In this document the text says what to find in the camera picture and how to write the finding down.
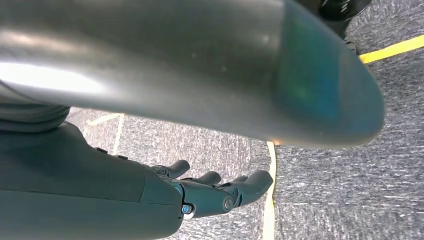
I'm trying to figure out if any black robot foot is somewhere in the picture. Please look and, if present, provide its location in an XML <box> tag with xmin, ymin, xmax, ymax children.
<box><xmin>294</xmin><ymin>0</ymin><xmax>373</xmax><ymax>56</ymax></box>

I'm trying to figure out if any silver robot leg shell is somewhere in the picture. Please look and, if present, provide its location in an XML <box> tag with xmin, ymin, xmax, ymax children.
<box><xmin>0</xmin><ymin>0</ymin><xmax>386</xmax><ymax>150</ymax></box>

